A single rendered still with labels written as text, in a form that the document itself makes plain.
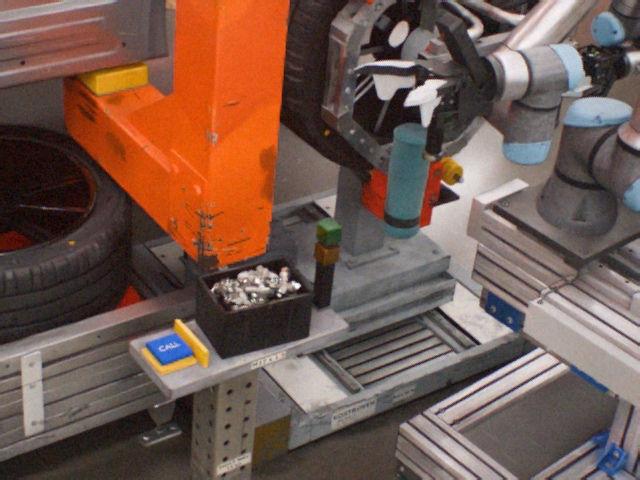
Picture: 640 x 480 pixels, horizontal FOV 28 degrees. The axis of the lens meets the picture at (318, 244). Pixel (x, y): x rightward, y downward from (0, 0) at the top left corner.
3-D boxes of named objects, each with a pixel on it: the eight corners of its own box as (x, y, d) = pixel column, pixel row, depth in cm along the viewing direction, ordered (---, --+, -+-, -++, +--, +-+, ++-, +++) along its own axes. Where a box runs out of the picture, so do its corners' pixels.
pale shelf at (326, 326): (303, 294, 278) (304, 283, 277) (348, 336, 267) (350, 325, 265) (128, 353, 256) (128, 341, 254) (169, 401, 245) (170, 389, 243)
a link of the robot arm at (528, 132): (518, 132, 213) (530, 73, 207) (557, 165, 205) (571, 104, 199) (479, 139, 210) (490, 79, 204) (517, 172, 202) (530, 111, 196)
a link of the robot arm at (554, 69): (580, 103, 200) (591, 54, 195) (522, 113, 195) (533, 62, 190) (551, 81, 205) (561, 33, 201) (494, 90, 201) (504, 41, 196)
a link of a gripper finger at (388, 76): (352, 101, 192) (412, 106, 191) (353, 64, 190) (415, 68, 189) (354, 94, 195) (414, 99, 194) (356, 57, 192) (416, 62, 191)
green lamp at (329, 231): (330, 232, 263) (332, 216, 261) (341, 242, 261) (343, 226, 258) (314, 237, 261) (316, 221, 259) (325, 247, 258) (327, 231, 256)
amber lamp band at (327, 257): (328, 252, 266) (330, 236, 264) (339, 262, 263) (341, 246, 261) (312, 257, 264) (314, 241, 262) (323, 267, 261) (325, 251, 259)
